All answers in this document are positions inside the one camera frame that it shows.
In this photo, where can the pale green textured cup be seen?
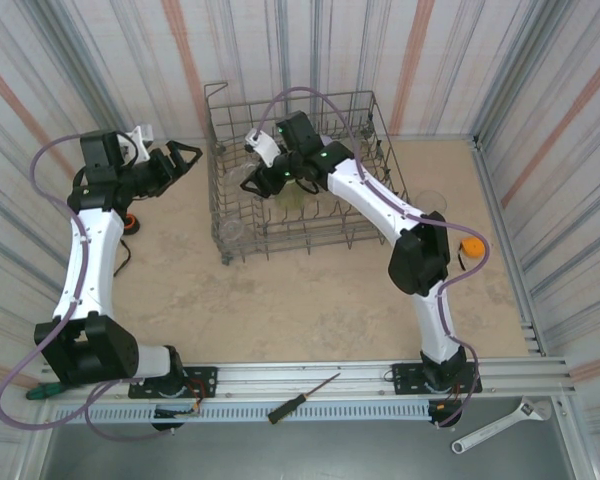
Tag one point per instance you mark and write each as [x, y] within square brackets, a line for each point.
[290, 200]

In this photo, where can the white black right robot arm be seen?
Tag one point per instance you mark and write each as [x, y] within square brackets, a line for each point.
[370, 200]

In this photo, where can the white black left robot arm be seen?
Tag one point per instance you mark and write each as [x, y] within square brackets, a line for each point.
[92, 260]

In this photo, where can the orange black tape measure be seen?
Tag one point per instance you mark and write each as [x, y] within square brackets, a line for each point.
[130, 222]

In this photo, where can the grey metal shelf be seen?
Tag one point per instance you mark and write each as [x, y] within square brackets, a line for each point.
[305, 455]

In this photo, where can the silver adjustable wrench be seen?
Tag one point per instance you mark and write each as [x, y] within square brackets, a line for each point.
[500, 426]

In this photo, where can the aluminium mounting rail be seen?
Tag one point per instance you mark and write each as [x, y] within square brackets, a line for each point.
[305, 372]

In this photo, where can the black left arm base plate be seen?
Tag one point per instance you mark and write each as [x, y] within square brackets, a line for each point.
[205, 380]

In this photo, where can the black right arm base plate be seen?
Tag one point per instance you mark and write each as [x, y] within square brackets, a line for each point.
[405, 377]

